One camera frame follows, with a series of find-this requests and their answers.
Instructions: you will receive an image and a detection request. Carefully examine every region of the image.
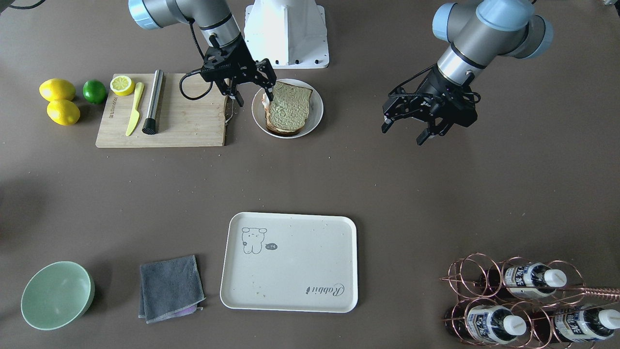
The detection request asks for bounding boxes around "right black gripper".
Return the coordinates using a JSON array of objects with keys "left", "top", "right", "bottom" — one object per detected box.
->
[{"left": 203, "top": 36, "right": 277, "bottom": 108}]

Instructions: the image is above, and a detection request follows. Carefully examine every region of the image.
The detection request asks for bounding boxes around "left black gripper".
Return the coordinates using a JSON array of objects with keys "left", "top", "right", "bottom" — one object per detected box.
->
[{"left": 381, "top": 64, "right": 479, "bottom": 146}]

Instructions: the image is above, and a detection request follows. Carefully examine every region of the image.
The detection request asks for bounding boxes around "bread slice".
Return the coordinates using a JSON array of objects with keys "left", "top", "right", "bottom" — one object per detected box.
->
[
  {"left": 266, "top": 124, "right": 303, "bottom": 137},
  {"left": 265, "top": 82, "right": 312, "bottom": 130}
]

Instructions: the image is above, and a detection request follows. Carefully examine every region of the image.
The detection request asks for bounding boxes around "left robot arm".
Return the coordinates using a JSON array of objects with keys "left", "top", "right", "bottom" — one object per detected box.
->
[{"left": 382, "top": 0, "right": 554, "bottom": 145}]

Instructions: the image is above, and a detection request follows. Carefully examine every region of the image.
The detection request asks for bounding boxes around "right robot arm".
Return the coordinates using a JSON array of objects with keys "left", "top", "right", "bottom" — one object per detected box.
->
[{"left": 128, "top": 0, "right": 277, "bottom": 106}]

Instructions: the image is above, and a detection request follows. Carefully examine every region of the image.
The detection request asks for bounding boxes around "cream rabbit serving tray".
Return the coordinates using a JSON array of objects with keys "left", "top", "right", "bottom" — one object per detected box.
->
[{"left": 220, "top": 212, "right": 358, "bottom": 313}]

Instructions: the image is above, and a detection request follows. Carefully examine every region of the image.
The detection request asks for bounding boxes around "fried egg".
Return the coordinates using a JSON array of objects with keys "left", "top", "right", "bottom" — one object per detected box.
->
[{"left": 262, "top": 93, "right": 270, "bottom": 112}]

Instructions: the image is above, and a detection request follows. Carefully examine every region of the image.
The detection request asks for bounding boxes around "bread slice on plate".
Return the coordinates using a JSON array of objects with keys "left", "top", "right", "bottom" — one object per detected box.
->
[{"left": 266, "top": 124, "right": 303, "bottom": 137}]

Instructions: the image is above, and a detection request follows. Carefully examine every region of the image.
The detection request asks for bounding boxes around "white round plate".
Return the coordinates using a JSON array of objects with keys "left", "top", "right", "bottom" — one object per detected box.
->
[{"left": 251, "top": 78, "right": 324, "bottom": 139}]

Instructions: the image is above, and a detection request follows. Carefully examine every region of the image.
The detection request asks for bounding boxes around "steel muddler black tip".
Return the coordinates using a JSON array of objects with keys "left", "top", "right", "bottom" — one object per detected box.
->
[{"left": 141, "top": 69, "right": 165, "bottom": 135}]

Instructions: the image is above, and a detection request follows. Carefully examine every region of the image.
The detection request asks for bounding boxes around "yellow plastic knife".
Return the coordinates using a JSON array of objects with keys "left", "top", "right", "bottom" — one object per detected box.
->
[{"left": 125, "top": 82, "right": 144, "bottom": 137}]

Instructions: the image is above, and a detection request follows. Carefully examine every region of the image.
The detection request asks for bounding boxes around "wooden cutting board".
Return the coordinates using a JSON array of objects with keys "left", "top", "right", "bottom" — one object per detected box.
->
[{"left": 95, "top": 73, "right": 234, "bottom": 148}]

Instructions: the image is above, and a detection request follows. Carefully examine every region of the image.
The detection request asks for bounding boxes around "half lemon slice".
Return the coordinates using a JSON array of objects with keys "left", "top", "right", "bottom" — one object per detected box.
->
[{"left": 110, "top": 75, "right": 136, "bottom": 96}]

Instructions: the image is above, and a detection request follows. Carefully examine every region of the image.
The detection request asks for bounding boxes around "green lime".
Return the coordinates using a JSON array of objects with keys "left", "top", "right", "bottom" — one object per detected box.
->
[{"left": 82, "top": 79, "right": 107, "bottom": 104}]

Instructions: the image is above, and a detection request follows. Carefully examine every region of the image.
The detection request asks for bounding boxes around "lower whole lemon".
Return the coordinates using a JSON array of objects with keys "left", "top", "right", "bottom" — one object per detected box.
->
[{"left": 46, "top": 99, "right": 80, "bottom": 126}]

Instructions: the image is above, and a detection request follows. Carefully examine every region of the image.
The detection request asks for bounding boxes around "whole lemon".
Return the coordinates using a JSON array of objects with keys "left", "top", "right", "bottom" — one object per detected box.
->
[
  {"left": 38, "top": 78, "right": 76, "bottom": 102},
  {"left": 46, "top": 99, "right": 80, "bottom": 126}
]

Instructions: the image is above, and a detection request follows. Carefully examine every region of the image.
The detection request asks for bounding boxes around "back tea bottle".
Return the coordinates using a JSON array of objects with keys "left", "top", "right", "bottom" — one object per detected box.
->
[{"left": 475, "top": 262, "right": 568, "bottom": 301}]

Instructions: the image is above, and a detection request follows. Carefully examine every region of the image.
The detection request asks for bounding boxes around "tea bottle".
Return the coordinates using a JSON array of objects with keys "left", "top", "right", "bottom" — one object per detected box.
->
[
  {"left": 531, "top": 305, "right": 620, "bottom": 343},
  {"left": 475, "top": 262, "right": 568, "bottom": 301},
  {"left": 443, "top": 305, "right": 527, "bottom": 345}
]

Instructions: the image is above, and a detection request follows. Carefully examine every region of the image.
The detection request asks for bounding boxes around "upper whole lemon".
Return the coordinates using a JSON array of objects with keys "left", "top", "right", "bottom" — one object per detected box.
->
[{"left": 38, "top": 78, "right": 76, "bottom": 102}]

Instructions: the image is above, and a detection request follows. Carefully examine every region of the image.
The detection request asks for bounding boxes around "front tea bottle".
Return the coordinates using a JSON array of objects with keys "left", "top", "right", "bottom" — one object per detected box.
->
[{"left": 443, "top": 305, "right": 527, "bottom": 345}]

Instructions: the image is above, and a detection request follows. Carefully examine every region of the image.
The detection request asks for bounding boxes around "grey folded cloth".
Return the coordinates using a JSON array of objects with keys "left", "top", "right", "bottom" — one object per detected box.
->
[{"left": 138, "top": 254, "right": 206, "bottom": 323}]

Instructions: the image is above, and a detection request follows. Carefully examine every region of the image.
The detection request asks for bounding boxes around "mint green bowl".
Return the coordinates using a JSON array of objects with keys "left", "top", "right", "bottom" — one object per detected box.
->
[{"left": 21, "top": 261, "right": 95, "bottom": 331}]

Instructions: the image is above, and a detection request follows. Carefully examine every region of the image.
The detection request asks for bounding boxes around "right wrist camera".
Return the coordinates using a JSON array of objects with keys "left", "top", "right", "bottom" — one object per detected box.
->
[{"left": 200, "top": 64, "right": 234, "bottom": 82}]

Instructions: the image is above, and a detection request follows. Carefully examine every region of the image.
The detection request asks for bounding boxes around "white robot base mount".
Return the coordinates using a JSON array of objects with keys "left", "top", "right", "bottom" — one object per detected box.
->
[{"left": 244, "top": 0, "right": 330, "bottom": 69}]

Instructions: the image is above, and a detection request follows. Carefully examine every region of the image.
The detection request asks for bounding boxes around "copper wire bottle rack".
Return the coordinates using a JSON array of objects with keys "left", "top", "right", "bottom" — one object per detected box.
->
[{"left": 444, "top": 253, "right": 619, "bottom": 349}]

